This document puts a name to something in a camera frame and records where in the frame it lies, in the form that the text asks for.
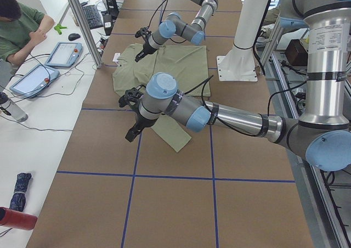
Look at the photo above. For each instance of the clear water bottle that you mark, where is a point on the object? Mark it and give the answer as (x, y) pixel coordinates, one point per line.
(11, 109)

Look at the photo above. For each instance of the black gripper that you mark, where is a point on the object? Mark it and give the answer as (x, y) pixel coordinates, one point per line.
(146, 48)
(140, 120)

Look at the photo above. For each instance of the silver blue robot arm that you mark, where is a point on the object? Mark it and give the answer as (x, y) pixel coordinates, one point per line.
(174, 25)
(320, 135)

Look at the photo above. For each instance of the black computer mouse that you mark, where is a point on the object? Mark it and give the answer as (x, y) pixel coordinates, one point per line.
(73, 36)

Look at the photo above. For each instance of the brown cardboard box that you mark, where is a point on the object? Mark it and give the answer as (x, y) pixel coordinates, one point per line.
(295, 53)

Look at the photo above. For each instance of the person in green shirt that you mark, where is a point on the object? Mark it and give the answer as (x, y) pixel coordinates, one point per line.
(22, 28)

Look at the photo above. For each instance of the white paper hang tag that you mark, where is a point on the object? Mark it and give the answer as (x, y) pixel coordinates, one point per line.
(116, 58)

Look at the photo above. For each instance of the red cylindrical bottle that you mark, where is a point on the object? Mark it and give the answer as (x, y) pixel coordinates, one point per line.
(16, 219)

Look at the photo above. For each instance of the blue teach pendant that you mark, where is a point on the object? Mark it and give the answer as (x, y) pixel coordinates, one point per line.
(35, 81)
(64, 54)

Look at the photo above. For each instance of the aluminium frame post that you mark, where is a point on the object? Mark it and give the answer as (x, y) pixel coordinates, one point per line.
(86, 33)

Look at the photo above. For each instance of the near blue teach pendant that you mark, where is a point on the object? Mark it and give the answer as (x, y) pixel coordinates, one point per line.
(35, 81)

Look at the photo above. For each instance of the black keyboard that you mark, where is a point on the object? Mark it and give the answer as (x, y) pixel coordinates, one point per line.
(92, 16)

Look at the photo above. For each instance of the far blue teach pendant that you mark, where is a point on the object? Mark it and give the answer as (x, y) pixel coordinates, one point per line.
(64, 54)

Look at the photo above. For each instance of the folded dark blue umbrella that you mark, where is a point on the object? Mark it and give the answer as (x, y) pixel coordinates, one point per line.
(18, 200)

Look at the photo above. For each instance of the green plastic object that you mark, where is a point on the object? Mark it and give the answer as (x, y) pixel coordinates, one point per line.
(58, 28)

